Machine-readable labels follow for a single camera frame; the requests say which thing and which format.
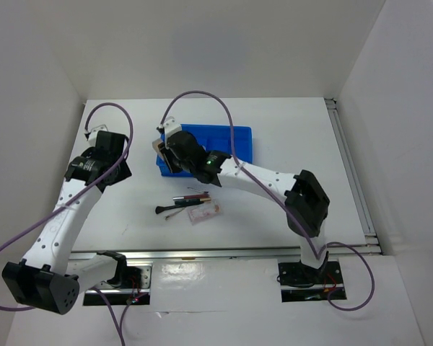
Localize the blue compartment tray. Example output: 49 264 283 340
156 124 253 178

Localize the aluminium rail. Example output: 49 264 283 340
324 99 382 254
69 244 382 261

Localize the aluminium rail front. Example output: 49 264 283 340
69 244 382 261

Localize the silver hair clip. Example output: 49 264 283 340
164 209 185 221

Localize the aluminium rail right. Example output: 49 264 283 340
324 99 382 254

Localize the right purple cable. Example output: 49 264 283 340
159 89 376 311

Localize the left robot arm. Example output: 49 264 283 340
1 130 131 315

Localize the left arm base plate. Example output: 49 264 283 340
95 263 152 306

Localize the clear packet with print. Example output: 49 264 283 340
187 200 222 226

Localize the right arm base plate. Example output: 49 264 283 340
276 261 347 303

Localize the black makeup brush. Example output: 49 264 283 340
154 200 204 215

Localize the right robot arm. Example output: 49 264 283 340
159 130 330 283

